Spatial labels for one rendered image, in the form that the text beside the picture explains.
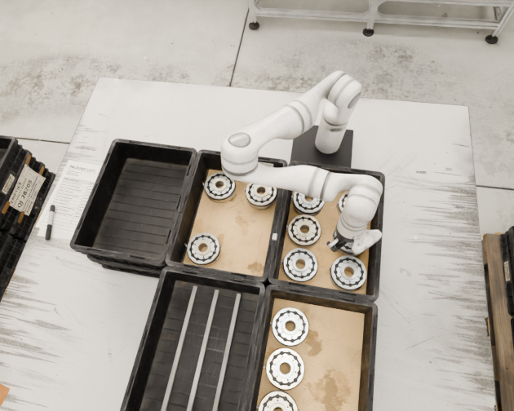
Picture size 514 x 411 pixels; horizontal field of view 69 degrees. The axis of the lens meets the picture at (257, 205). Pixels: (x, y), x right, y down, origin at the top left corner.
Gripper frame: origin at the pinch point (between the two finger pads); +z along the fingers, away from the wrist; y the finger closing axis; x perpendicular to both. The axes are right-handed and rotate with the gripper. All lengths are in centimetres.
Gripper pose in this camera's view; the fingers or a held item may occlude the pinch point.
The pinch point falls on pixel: (343, 243)
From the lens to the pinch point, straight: 117.8
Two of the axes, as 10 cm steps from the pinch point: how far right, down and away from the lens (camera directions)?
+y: -8.3, 5.3, -2.0
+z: 0.6, 4.2, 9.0
